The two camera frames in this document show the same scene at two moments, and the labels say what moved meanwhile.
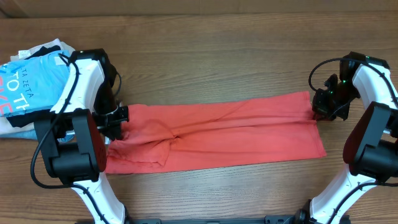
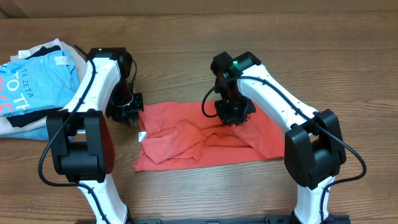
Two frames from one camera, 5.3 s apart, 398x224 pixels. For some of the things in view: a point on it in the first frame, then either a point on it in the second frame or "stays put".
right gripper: (322, 111) -> (229, 119)
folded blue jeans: (23, 134) stays put
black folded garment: (22, 120) stays put
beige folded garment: (5, 125) stays put
